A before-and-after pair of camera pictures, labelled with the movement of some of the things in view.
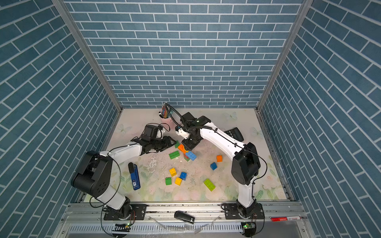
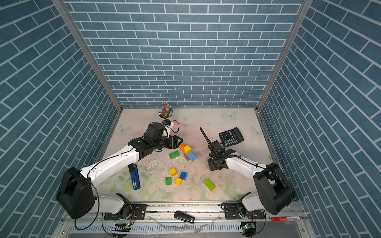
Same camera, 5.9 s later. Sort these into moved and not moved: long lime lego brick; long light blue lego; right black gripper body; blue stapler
Moved: right black gripper body
Not moved: blue stapler; long light blue lego; long lime lego brick
